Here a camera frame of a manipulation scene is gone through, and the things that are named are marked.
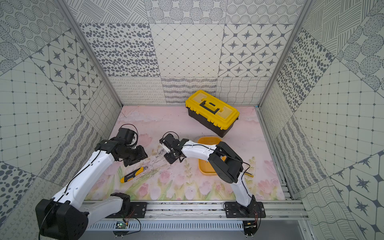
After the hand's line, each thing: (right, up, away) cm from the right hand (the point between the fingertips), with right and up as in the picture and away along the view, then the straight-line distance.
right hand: (172, 157), depth 90 cm
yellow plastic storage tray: (+20, -6, -2) cm, 21 cm away
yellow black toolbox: (+25, +28, +4) cm, 37 cm away
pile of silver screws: (-8, +2, +5) cm, 10 cm away
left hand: (-13, +4, -11) cm, 18 cm away
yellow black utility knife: (-23, -10, -6) cm, 26 cm away
